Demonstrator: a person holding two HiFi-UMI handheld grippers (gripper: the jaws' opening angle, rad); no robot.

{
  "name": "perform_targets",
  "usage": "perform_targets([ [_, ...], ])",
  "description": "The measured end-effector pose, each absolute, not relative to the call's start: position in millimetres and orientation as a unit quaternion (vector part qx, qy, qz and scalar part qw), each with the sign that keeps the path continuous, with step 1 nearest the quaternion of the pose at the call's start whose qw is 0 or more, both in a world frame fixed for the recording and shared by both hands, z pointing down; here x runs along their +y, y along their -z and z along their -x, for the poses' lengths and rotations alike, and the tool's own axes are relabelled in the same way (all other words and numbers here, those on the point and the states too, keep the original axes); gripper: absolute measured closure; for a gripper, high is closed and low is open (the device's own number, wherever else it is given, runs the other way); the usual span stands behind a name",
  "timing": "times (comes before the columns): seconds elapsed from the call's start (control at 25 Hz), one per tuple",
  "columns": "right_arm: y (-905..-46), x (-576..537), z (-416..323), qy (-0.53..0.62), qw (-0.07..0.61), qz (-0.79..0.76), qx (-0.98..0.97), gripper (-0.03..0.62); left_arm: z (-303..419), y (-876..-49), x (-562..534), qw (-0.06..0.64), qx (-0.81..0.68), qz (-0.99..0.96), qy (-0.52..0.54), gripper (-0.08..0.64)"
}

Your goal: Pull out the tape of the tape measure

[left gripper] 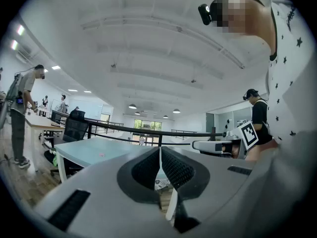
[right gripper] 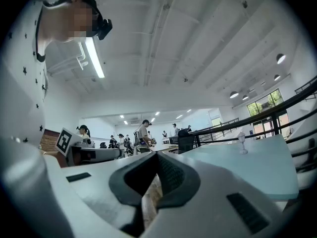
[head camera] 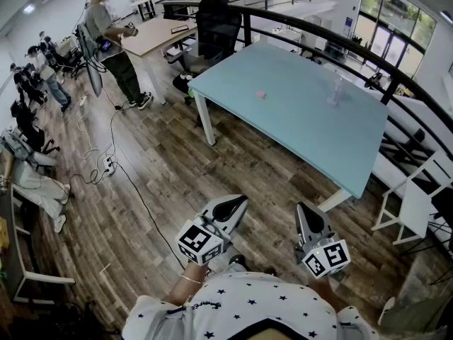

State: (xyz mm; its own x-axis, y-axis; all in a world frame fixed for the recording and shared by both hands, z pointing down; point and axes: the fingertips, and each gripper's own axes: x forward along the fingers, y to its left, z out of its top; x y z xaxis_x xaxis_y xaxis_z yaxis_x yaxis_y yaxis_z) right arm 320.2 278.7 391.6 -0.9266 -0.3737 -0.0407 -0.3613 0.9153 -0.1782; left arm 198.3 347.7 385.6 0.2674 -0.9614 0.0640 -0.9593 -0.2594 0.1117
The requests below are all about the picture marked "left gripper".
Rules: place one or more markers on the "black mesh office chair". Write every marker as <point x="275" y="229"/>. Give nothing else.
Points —
<point x="74" y="129"/>

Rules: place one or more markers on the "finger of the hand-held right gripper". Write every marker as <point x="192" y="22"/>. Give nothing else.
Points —
<point x="205" y="146"/>

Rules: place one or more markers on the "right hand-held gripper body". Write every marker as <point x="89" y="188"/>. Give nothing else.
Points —
<point x="248" y="134"/>

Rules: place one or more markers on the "black metal railing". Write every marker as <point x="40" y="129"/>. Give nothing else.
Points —
<point x="173" y="133"/>

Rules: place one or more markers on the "green cloth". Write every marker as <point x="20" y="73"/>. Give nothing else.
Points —
<point x="55" y="160"/>

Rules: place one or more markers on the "small ceiling mounted sensor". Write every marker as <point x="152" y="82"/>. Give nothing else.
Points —
<point x="194" y="80"/>
<point x="114" y="65"/>

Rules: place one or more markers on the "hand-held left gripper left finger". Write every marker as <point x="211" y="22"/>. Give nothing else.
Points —
<point x="104" y="202"/>

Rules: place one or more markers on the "person's right forearm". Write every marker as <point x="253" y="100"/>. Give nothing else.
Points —
<point x="262" y="150"/>

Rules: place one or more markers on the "wooden desk with white legs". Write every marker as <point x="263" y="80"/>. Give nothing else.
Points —
<point x="37" y="121"/>

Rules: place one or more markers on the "white star-print shirt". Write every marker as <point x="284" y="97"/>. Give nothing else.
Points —
<point x="292" y="66"/>

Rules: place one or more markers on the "large window with greenery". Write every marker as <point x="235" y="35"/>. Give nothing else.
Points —
<point x="146" y="125"/>

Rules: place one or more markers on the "black flat tablet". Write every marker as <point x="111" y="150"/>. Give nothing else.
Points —
<point x="55" y="125"/>

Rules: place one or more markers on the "black head-mounted camera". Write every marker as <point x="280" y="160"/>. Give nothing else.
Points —
<point x="205" y="14"/>

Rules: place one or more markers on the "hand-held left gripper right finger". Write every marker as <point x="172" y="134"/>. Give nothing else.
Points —
<point x="213" y="182"/>

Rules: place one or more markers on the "person's head and neck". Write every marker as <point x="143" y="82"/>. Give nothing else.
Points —
<point x="257" y="21"/>

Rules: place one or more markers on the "person's right hand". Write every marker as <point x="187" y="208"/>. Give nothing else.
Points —
<point x="235" y="151"/>

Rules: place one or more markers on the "long ceiling tube fixture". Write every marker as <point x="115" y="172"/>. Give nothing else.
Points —
<point x="234" y="58"/>

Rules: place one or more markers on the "grey plastic storage bin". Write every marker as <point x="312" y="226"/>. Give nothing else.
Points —
<point x="63" y="139"/>

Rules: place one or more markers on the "grey backpack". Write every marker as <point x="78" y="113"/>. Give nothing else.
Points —
<point x="13" y="90"/>

